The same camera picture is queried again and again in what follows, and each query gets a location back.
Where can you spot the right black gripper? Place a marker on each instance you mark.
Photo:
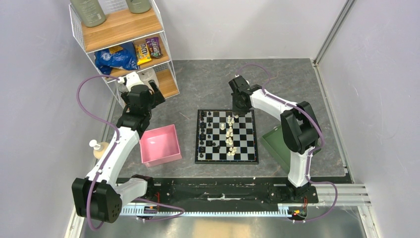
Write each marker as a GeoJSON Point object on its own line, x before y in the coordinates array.
{"type": "Point", "coordinates": [237, 110]}

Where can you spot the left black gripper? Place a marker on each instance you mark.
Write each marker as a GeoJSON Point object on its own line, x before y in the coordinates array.
{"type": "Point", "coordinates": [158, 98]}

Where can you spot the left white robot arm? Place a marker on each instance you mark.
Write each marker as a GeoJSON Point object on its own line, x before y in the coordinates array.
{"type": "Point", "coordinates": [97, 196]}

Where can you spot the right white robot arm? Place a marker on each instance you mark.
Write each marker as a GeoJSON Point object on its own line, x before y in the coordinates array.
{"type": "Point", "coordinates": [300, 128]}

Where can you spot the black and white chessboard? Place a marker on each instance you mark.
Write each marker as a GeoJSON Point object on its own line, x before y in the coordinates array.
{"type": "Point", "coordinates": [236, 145]}

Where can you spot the yellow candy bag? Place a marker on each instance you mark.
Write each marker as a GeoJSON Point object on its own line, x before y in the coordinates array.
{"type": "Point", "coordinates": [142, 53]}

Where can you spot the pink plastic bin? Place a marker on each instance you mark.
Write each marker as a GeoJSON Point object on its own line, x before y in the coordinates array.
{"type": "Point", "coordinates": [159, 146]}

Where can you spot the green plastic bin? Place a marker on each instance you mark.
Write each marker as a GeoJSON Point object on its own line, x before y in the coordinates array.
{"type": "Point", "coordinates": [273, 142]}

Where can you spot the brown candy bag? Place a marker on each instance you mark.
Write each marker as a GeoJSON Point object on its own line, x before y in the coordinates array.
{"type": "Point", "coordinates": [154, 47]}

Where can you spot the blue snack bag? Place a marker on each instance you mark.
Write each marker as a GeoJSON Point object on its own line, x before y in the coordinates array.
{"type": "Point", "coordinates": [122, 56]}

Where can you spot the soap pump dispenser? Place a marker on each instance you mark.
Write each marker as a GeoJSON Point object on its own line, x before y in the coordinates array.
{"type": "Point", "coordinates": [99, 148]}

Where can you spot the grey-green bottle right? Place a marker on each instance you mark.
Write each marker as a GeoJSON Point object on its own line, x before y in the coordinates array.
{"type": "Point", "coordinates": [138, 6]}

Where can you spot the grey-green bottle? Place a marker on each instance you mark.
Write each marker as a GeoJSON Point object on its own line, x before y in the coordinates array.
{"type": "Point", "coordinates": [89, 11]}
{"type": "Point", "coordinates": [138, 6]}

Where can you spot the grey-green bottle left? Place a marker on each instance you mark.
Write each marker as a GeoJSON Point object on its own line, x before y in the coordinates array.
{"type": "Point", "coordinates": [89, 11]}

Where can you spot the white wire wooden shelf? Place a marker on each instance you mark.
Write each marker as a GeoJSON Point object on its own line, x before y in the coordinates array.
{"type": "Point", "coordinates": [122, 26]}

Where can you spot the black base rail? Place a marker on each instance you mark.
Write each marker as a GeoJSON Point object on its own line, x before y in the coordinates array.
{"type": "Point", "coordinates": [221, 197]}

